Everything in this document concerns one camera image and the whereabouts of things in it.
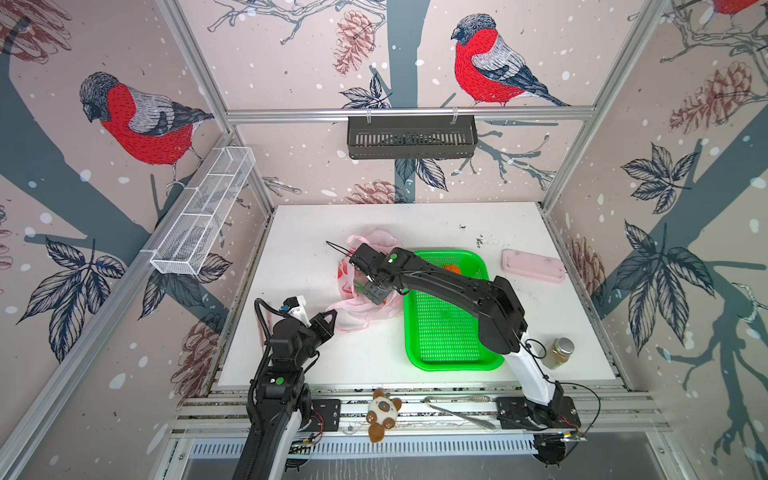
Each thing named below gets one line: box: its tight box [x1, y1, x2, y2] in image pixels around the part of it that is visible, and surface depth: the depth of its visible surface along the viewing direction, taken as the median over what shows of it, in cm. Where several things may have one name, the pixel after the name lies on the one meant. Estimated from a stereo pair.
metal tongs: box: [421, 396, 497, 430], surface depth 78 cm
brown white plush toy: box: [366, 388, 402, 443], surface depth 73 cm
